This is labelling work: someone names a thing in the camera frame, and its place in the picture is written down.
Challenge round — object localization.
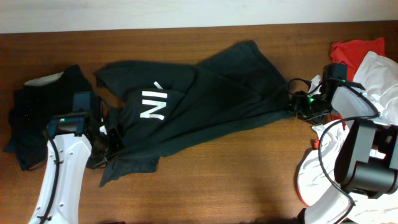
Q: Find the white t-shirt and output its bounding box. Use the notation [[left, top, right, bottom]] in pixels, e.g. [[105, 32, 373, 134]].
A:
[[297, 52, 397, 223]]

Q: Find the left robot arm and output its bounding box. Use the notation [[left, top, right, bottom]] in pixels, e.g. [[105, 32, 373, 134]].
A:
[[30, 91, 122, 224]]

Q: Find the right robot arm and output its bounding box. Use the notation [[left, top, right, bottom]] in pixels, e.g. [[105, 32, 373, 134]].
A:
[[289, 63, 397, 224]]

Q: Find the red t-shirt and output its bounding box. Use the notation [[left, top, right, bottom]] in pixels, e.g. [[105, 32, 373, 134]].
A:
[[330, 37, 386, 82]]

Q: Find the black Nike t-shirt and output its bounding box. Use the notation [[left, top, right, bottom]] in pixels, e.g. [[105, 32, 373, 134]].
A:
[[95, 40, 292, 185]]

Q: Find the folded black clothes stack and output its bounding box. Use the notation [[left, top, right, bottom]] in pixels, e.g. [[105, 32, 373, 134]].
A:
[[4, 65, 92, 171]]

